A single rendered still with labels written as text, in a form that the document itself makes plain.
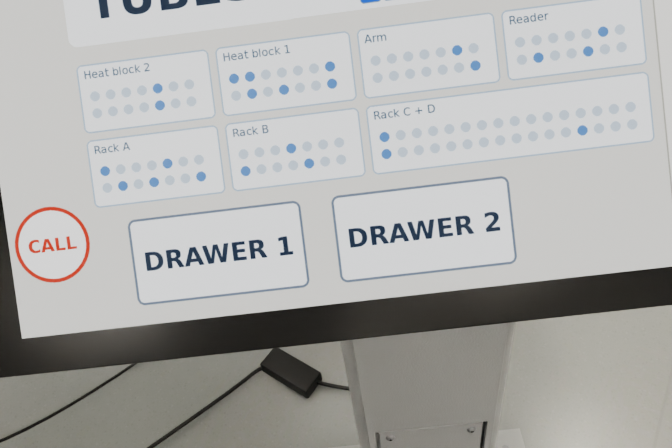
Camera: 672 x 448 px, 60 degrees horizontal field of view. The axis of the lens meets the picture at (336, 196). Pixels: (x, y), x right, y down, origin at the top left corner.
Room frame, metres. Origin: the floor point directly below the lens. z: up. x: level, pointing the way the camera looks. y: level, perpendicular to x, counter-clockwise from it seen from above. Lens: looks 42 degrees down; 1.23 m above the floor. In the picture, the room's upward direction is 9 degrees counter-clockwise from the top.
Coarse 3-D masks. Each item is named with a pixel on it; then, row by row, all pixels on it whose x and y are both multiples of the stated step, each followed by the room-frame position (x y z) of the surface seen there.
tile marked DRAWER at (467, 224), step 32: (352, 192) 0.23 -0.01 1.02; (384, 192) 0.23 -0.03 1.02; (416, 192) 0.22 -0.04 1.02; (448, 192) 0.22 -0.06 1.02; (480, 192) 0.22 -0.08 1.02; (352, 224) 0.22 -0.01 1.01; (384, 224) 0.22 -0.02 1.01; (416, 224) 0.21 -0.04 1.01; (448, 224) 0.21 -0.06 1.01; (480, 224) 0.21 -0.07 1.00; (512, 224) 0.21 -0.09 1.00; (352, 256) 0.21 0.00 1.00; (384, 256) 0.20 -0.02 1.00; (416, 256) 0.20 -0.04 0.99; (448, 256) 0.20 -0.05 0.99; (480, 256) 0.20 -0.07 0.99; (512, 256) 0.20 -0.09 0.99
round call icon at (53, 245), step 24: (24, 216) 0.24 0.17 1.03; (48, 216) 0.24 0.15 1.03; (72, 216) 0.24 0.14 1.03; (24, 240) 0.23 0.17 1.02; (48, 240) 0.23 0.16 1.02; (72, 240) 0.23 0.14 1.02; (24, 264) 0.23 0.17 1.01; (48, 264) 0.22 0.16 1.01; (72, 264) 0.22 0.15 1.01; (24, 288) 0.22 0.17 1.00
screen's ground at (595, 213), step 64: (0, 0) 0.32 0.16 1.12; (64, 0) 0.31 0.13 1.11; (128, 0) 0.31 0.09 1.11; (192, 0) 0.30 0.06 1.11; (256, 0) 0.30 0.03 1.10; (448, 0) 0.28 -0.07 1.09; (512, 0) 0.28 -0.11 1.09; (0, 64) 0.30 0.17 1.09; (64, 64) 0.29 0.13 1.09; (0, 128) 0.27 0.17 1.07; (64, 128) 0.27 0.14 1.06; (64, 192) 0.25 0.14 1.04; (256, 192) 0.23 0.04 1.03; (320, 192) 0.23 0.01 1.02; (512, 192) 0.22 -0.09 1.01; (576, 192) 0.21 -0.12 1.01; (640, 192) 0.21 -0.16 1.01; (128, 256) 0.22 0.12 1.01; (320, 256) 0.21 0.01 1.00; (576, 256) 0.19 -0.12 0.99; (640, 256) 0.19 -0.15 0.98; (64, 320) 0.20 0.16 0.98; (128, 320) 0.20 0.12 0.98
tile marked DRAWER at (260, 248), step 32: (128, 224) 0.23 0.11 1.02; (160, 224) 0.23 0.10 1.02; (192, 224) 0.23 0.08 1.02; (224, 224) 0.23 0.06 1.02; (256, 224) 0.22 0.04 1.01; (288, 224) 0.22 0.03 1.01; (160, 256) 0.22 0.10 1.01; (192, 256) 0.22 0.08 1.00; (224, 256) 0.22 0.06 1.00; (256, 256) 0.21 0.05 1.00; (288, 256) 0.21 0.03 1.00; (160, 288) 0.21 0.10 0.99; (192, 288) 0.21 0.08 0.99; (224, 288) 0.20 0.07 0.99; (256, 288) 0.20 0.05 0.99; (288, 288) 0.20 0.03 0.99
